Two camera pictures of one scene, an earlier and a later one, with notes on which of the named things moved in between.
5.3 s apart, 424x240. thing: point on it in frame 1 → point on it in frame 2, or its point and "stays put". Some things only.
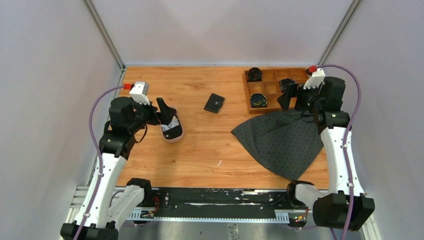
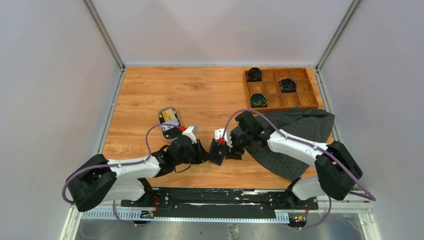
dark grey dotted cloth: x=283 y=140 stays put
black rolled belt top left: x=254 y=74 stays put
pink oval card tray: x=174 y=132 stays put
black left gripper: x=166 y=112 → x=198 y=148
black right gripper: x=296 y=90 → x=233 y=155
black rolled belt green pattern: x=258 y=100 stays put
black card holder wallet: x=214 y=103 → x=216 y=154
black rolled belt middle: x=284 y=84 stays put
